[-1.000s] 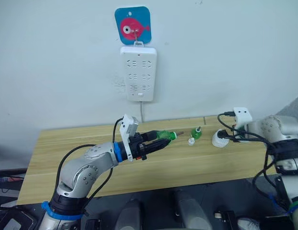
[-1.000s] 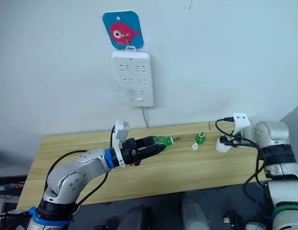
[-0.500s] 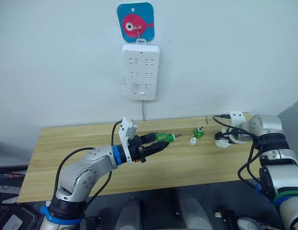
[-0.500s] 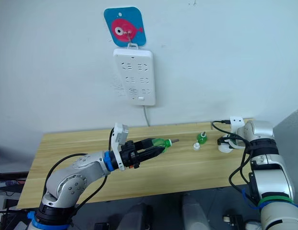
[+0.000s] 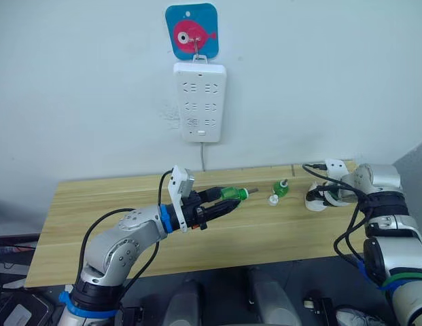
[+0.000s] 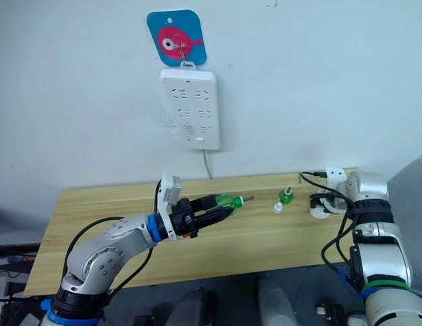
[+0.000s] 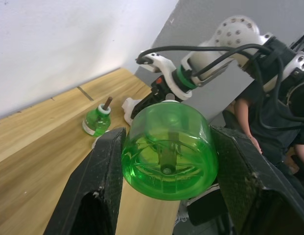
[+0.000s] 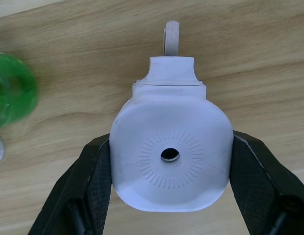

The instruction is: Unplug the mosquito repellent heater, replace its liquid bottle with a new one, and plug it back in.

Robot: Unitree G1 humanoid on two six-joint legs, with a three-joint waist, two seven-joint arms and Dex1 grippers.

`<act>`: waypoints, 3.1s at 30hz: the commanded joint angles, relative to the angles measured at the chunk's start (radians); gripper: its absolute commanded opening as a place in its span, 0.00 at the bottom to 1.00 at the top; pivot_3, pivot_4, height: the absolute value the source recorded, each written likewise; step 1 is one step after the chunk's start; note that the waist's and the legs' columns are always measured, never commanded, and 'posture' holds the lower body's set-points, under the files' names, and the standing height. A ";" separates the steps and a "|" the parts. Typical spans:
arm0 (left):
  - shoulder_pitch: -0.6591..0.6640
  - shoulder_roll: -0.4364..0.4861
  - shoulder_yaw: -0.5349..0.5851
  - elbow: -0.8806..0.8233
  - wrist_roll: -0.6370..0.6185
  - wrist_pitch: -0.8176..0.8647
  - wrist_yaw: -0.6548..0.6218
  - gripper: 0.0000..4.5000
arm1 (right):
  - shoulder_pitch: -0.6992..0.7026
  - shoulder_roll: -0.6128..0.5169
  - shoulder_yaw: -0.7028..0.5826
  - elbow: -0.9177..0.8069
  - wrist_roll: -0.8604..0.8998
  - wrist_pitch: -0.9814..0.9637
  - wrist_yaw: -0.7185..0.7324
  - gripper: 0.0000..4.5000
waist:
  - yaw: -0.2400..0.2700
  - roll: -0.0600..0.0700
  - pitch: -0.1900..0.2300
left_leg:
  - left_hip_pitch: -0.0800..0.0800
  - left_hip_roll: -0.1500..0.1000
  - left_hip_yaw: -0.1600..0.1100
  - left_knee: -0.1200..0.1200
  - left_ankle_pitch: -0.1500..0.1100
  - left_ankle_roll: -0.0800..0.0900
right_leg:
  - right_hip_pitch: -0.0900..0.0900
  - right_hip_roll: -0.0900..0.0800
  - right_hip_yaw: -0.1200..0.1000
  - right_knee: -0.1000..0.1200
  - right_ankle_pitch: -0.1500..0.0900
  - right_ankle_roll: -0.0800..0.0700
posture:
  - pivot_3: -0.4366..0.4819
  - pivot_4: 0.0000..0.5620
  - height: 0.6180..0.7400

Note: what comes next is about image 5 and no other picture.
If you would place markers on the black device with grey panel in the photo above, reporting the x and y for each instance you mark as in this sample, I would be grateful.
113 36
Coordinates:
20 310

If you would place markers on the white sneaker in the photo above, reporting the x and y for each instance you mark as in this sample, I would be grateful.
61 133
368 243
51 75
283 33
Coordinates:
356 317

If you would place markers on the blue fish wall hook plate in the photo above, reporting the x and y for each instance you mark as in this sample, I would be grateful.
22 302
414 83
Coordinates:
204 20

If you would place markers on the white power strip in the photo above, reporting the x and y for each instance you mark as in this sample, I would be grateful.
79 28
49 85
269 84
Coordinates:
200 98

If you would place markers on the black and white small box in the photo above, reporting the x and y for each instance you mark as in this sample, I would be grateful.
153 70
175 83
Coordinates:
317 303

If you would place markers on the grey rounded robot leg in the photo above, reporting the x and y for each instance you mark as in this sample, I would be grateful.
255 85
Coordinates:
181 302
268 299

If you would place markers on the metal wall hook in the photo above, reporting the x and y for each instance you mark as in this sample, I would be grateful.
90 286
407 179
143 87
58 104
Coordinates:
196 45

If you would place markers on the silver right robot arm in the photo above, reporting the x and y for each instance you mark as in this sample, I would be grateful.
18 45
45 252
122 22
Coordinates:
390 217

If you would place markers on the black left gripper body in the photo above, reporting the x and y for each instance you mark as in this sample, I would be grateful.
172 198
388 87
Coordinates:
193 214

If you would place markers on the white mosquito repellent heater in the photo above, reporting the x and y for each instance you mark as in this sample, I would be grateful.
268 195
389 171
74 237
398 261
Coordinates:
314 205

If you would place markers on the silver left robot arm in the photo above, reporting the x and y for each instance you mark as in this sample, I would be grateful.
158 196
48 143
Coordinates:
129 237

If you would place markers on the white bottle cap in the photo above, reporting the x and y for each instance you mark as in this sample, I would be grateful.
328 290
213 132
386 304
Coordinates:
272 200

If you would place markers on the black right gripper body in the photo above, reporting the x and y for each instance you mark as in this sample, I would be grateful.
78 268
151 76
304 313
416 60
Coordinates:
346 195

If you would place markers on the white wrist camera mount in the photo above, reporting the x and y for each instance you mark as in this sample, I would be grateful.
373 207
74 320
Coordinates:
178 203
336 169

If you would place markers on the grey partition panel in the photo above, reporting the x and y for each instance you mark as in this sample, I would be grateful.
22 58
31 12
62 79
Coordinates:
412 176

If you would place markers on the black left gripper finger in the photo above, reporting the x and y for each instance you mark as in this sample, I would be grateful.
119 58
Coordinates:
215 193
224 208

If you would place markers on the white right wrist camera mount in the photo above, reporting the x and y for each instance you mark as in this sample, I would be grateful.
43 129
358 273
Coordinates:
336 169

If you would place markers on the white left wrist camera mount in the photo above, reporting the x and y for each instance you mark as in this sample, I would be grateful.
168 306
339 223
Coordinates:
178 203

